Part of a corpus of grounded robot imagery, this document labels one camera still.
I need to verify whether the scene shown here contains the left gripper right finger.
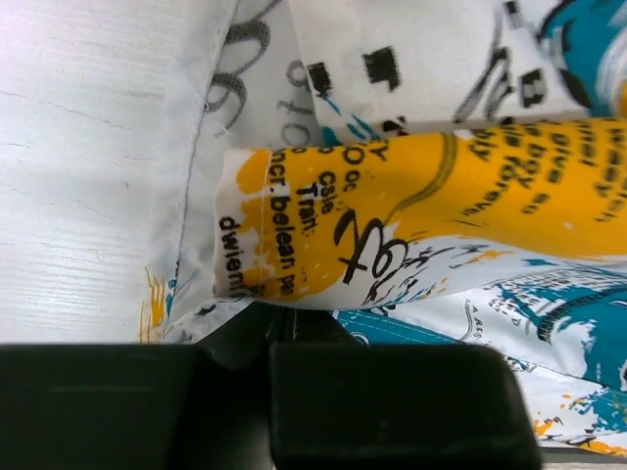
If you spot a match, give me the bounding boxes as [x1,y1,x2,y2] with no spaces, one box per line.
[269,310,542,469]

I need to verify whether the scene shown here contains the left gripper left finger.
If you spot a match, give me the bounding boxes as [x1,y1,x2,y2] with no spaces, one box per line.
[1,304,283,469]

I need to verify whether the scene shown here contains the patterned white shorts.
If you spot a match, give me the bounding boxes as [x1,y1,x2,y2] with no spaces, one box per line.
[139,1,626,457]

